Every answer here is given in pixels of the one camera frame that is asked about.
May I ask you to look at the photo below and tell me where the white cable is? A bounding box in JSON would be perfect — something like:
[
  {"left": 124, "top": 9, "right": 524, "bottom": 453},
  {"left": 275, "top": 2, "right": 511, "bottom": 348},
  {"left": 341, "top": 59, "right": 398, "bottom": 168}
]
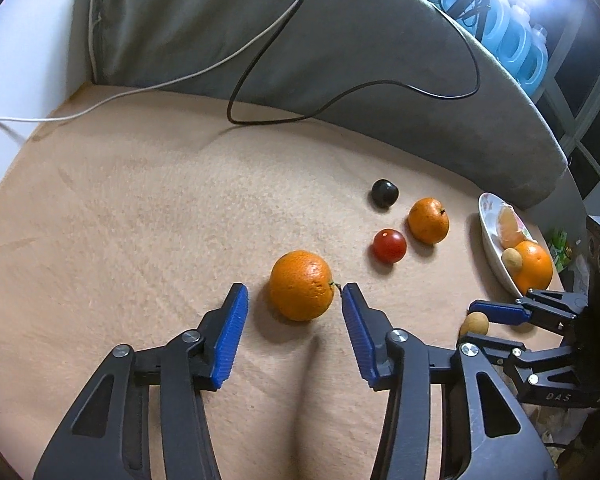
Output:
[{"left": 0, "top": 0, "right": 327, "bottom": 147}]

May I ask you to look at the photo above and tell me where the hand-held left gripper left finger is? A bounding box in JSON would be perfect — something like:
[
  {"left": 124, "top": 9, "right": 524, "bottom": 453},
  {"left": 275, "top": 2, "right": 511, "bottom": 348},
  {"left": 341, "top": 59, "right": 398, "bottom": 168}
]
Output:
[{"left": 32, "top": 283, "right": 250, "bottom": 480}]

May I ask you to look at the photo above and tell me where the grey blanket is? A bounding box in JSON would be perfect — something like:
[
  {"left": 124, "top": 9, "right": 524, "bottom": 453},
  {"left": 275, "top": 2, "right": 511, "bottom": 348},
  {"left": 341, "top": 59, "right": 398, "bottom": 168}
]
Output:
[{"left": 87, "top": 0, "right": 570, "bottom": 211}]

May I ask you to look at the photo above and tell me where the peeled pomelo segment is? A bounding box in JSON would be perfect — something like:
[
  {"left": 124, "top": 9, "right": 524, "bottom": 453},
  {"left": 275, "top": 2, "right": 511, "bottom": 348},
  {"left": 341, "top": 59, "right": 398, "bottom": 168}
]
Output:
[{"left": 497, "top": 203, "right": 536, "bottom": 251}]

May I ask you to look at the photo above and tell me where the black cable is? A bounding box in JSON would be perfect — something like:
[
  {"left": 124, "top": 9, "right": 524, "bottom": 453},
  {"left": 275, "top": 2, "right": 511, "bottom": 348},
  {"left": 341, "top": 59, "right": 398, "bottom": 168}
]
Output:
[{"left": 227, "top": 0, "right": 481, "bottom": 126}]

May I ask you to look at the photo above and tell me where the floral white plate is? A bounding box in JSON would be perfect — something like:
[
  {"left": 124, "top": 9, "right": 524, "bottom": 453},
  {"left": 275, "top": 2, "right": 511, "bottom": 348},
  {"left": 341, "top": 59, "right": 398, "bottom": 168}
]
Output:
[{"left": 477, "top": 192, "right": 556, "bottom": 299}]

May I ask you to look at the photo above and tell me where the large orange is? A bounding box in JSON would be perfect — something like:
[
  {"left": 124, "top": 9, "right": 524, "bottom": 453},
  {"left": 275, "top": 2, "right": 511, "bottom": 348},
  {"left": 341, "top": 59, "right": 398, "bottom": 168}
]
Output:
[{"left": 511, "top": 240, "right": 554, "bottom": 291}]

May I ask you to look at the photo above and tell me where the green snack packet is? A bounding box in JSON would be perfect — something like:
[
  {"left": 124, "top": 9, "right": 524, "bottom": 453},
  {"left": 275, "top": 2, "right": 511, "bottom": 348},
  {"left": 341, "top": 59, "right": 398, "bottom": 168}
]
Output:
[{"left": 549, "top": 229, "right": 574, "bottom": 273}]

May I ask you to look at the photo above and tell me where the small brown kiwi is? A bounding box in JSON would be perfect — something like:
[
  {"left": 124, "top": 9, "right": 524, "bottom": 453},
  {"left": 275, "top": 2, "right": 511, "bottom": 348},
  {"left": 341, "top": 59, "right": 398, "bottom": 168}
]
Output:
[
  {"left": 459, "top": 311, "right": 490, "bottom": 339},
  {"left": 501, "top": 248, "right": 524, "bottom": 274}
]

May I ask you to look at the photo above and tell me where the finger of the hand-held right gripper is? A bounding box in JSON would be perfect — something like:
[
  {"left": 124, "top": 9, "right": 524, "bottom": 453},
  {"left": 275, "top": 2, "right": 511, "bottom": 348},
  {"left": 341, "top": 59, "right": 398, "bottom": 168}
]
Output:
[
  {"left": 457, "top": 332, "right": 589, "bottom": 397},
  {"left": 468, "top": 289, "right": 589, "bottom": 334}
]

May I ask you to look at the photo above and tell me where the small tangerine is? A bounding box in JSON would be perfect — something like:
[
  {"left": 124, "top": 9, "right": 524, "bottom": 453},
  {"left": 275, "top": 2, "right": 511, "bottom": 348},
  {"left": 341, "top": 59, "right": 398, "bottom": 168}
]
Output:
[
  {"left": 269, "top": 250, "right": 337, "bottom": 322},
  {"left": 407, "top": 197, "right": 451, "bottom": 245}
]

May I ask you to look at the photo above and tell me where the red cherry tomato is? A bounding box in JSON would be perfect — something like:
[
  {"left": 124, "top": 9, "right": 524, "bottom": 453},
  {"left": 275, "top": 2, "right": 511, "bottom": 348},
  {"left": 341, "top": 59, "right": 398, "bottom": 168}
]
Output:
[{"left": 372, "top": 228, "right": 408, "bottom": 264}]

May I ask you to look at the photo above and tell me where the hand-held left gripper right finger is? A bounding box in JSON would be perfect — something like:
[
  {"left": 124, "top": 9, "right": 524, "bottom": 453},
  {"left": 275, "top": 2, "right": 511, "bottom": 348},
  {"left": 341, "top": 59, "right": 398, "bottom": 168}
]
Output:
[{"left": 341, "top": 282, "right": 561, "bottom": 480}]

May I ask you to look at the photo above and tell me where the dark plum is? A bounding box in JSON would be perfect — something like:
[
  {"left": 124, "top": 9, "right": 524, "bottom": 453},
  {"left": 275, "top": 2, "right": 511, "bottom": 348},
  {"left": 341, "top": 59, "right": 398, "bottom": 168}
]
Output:
[{"left": 370, "top": 178, "right": 399, "bottom": 209}]

